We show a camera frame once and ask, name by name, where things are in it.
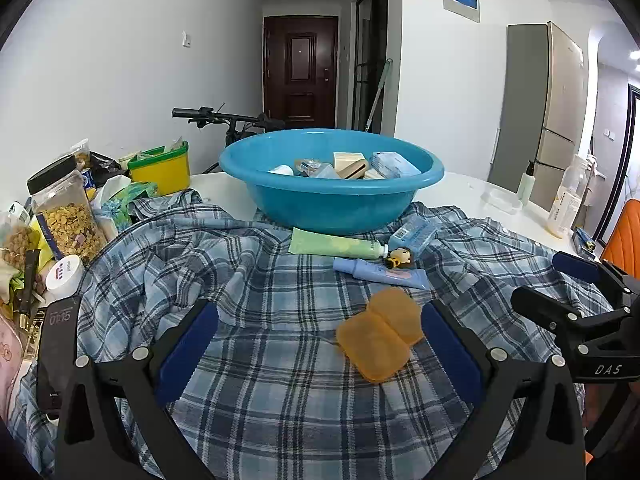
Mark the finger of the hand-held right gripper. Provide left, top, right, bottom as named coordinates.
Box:
left=511, top=286, right=635, bottom=335
left=552, top=251, right=640, bottom=306

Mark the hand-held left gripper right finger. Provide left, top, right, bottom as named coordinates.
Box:
left=420, top=300, right=586, bottom=480

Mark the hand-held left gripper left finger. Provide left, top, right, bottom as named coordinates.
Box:
left=55, top=300, right=221, bottom=480

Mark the orange translucent soap box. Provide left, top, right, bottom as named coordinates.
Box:
left=336, top=287, right=425, bottom=385

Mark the blue tissue packet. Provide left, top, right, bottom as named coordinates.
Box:
left=387, top=215, right=441, bottom=256

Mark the blue plastic basin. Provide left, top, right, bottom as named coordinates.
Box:
left=219, top=128, right=445, bottom=237

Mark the blue foil roll box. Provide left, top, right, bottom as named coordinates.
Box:
left=574, top=227, right=598, bottom=261

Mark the orange chair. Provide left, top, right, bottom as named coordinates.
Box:
left=600, top=199, right=640, bottom=281

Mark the clear bottle with yellow liquid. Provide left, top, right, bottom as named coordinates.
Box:
left=547, top=155, right=598, bottom=238

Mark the green pump bottle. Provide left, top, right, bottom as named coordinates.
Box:
left=516, top=161, right=536, bottom=203

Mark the blue plaid shirt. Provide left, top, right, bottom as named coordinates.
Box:
left=10, top=190, right=616, bottom=480

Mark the blue cream tube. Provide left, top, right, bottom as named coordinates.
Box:
left=333, top=257, right=431, bottom=290

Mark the small doll figure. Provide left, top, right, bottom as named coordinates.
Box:
left=384, top=247, right=415, bottom=268

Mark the flat black device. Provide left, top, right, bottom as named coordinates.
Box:
left=37, top=296, right=83, bottom=421

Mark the white jar with blue label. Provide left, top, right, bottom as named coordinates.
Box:
left=44, top=255, right=86, bottom=301

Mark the grey refrigerator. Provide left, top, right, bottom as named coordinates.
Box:
left=487, top=21, right=588, bottom=201

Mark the green cream tube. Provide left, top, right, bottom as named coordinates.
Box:
left=289, top=227, right=390, bottom=261

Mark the green printed packet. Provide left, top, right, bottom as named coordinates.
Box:
left=102, top=182, right=158, bottom=226

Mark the pink cloth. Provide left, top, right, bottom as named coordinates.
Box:
left=0, top=317, right=28, bottom=421

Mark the yellow bucket with green rim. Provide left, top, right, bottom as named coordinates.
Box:
left=127, top=141, right=191, bottom=197

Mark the clear snack bag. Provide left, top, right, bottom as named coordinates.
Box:
left=0, top=210, right=41, bottom=271

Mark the black plastic bag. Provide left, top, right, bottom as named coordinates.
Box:
left=89, top=152, right=123, bottom=186

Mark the beige carton box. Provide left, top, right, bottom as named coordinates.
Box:
left=334, top=151, right=370, bottom=179

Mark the clear plastic packet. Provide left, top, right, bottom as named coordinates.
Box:
left=295, top=159, right=336, bottom=179

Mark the black bicycle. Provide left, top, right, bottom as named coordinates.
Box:
left=171, top=106, right=286, bottom=173

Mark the black framed glass door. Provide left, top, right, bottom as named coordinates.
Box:
left=351, top=0, right=390, bottom=133

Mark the dark brown door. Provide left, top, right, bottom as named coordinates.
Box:
left=263, top=16, right=339, bottom=130

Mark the mop with pale handle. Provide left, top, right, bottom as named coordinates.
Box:
left=365, top=58, right=393, bottom=133

